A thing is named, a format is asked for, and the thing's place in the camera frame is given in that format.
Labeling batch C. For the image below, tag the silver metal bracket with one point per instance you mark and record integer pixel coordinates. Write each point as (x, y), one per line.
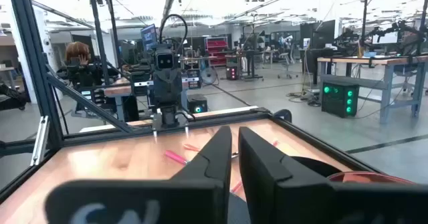
(40, 140)

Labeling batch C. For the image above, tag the round dark woven placemat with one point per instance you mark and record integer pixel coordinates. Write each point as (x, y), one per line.
(311, 167)

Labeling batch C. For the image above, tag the black aluminium table frame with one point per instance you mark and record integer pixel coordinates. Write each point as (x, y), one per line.
(33, 67)

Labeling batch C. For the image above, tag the orange translucent cup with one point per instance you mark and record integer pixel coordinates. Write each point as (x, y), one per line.
(368, 178)

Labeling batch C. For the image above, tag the red shelf rack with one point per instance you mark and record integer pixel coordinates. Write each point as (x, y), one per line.
(216, 50)

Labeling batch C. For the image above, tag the person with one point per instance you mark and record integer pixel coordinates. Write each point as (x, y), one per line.
(78, 67)

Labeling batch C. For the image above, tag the grey office chair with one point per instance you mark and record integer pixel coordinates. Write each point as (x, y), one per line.
(286, 63)

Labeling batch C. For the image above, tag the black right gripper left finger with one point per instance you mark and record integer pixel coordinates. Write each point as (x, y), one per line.
(140, 200)

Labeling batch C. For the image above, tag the large black screen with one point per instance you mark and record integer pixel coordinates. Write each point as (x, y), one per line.
(317, 33)

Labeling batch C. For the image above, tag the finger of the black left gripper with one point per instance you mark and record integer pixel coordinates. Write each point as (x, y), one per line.
(142, 83)
(192, 80)

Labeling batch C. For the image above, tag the white round fan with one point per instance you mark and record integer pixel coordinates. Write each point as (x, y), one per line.
(209, 76)

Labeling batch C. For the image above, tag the silver metal pin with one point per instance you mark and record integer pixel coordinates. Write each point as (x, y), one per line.
(186, 129)
(154, 133)

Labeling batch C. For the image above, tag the computer tower red lights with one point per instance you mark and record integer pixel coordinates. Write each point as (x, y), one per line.
(231, 73)

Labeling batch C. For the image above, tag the black robot rig frame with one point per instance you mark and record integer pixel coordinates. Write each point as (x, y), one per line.
(401, 30)

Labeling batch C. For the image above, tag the black standing desk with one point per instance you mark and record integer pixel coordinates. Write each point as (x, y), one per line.
(249, 54)

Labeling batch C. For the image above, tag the black computer tower green lights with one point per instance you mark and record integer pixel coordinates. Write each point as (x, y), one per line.
(339, 98)

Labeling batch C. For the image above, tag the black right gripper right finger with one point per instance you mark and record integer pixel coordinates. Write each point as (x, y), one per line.
(301, 204)

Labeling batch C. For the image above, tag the blue monitor screen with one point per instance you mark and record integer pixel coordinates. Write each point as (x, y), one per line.
(148, 36)

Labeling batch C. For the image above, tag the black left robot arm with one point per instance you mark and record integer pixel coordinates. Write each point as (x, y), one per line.
(168, 115)

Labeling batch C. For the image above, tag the wooden workbench grey legs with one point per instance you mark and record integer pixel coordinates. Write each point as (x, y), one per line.
(384, 61)

